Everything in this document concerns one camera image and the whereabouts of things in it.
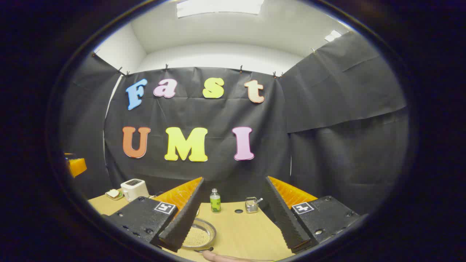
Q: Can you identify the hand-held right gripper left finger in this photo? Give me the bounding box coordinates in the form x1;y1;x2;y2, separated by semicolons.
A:
105;177;205;253

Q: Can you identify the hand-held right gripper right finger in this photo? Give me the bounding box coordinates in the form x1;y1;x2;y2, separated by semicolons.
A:
265;176;361;254

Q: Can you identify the stainless steel pot with beans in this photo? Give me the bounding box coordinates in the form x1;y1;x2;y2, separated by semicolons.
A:
180;218;217;253

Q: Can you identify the green drink bottle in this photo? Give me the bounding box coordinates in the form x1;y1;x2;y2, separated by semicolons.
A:
210;188;221;213

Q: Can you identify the white toaster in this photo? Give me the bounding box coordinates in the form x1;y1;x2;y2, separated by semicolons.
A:
121;179;150;203

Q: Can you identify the black backdrop cloth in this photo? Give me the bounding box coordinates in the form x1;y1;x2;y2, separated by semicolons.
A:
60;31;410;219

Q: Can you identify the large ceiling light panel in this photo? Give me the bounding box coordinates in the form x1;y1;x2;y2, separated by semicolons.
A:
177;0;265;18

